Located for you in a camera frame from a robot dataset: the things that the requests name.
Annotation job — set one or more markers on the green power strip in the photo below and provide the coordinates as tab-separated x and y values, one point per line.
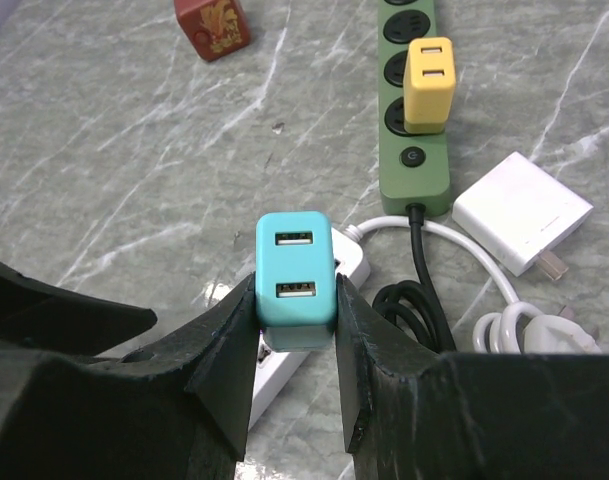
413	169

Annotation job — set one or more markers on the white plug adapter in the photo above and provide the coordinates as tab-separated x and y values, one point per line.
517	211

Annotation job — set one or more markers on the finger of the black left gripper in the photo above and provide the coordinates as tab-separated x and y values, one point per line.
38	315

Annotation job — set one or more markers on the yellow plug adapter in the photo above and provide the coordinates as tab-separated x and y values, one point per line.
428	85

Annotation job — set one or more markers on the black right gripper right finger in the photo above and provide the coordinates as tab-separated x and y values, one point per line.
410	413

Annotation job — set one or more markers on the teal plug adapter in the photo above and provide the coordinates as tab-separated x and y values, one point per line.
295	285

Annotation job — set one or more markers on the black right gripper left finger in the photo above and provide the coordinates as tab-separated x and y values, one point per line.
177	408

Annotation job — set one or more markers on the red plug adapter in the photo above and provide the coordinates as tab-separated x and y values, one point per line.
215	28

